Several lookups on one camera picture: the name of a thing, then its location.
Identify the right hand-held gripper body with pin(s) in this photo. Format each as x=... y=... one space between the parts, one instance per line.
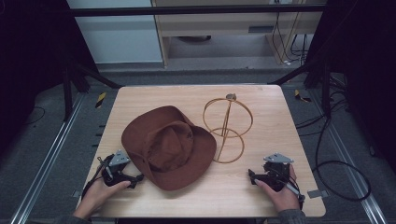
x=277 y=171

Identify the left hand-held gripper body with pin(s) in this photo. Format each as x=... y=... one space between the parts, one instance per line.
x=115 y=165

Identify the brown felt hat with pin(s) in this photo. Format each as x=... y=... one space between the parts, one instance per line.
x=169 y=146

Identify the person's right hand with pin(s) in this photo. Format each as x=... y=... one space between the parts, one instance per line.
x=285 y=199

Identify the person's left hand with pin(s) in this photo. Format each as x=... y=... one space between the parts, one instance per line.
x=101 y=194

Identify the grey tape patch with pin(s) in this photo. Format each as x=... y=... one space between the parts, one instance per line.
x=317 y=193
x=76 y=194

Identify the yellow black tape strip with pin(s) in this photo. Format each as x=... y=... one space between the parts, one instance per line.
x=301 y=97
x=100 y=100

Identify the black metal stand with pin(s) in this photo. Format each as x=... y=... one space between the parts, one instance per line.
x=326 y=90
x=67 y=93

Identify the white cabinet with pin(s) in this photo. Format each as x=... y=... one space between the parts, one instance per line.
x=118 y=40

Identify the dark curtain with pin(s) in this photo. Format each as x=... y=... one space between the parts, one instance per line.
x=31 y=56
x=367 y=62

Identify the aluminium floor rail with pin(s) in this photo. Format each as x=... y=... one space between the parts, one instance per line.
x=46 y=158
x=351 y=161

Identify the black horizontal frame bar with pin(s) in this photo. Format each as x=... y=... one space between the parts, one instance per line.
x=193 y=10

